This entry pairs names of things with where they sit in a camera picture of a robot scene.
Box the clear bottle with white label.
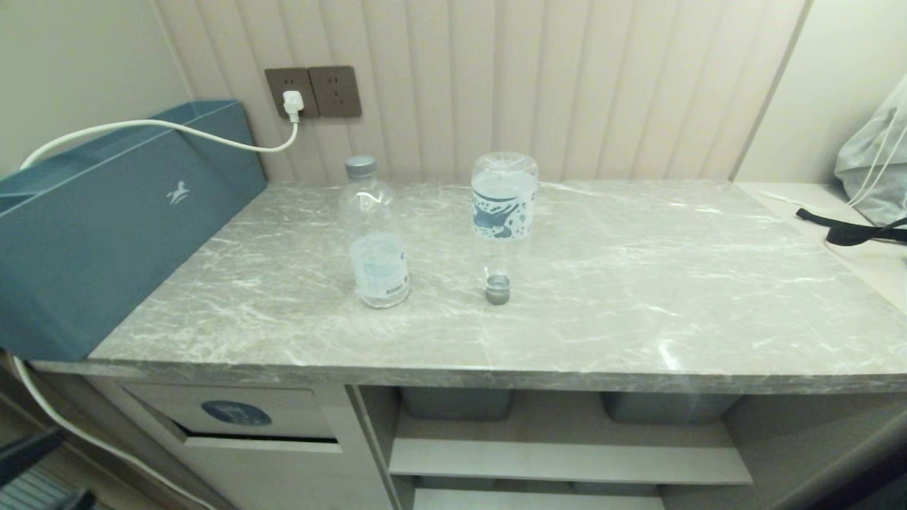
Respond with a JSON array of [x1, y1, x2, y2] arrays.
[[339, 155, 411, 309]]

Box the trash bin flap door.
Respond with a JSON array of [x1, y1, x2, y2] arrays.
[[122, 383, 341, 446]]

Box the teal rectangular box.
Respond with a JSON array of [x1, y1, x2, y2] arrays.
[[0, 99, 269, 362]]

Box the brown wall socket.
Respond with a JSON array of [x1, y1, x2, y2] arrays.
[[308, 66, 363, 118], [264, 68, 319, 119]]

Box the clear bottle with blue print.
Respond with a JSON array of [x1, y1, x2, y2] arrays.
[[471, 151, 539, 306]]

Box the beige counter cabinet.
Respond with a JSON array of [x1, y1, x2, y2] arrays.
[[32, 368, 907, 510]]

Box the grey drawstring bag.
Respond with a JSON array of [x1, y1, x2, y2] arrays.
[[834, 75, 907, 227]]

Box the white power cable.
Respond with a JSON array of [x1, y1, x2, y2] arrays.
[[10, 118, 300, 510]]

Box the beige cabinet shelf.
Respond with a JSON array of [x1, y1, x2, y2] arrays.
[[388, 438, 753, 487]]

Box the black strap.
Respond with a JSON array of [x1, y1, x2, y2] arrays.
[[795, 208, 907, 247]]

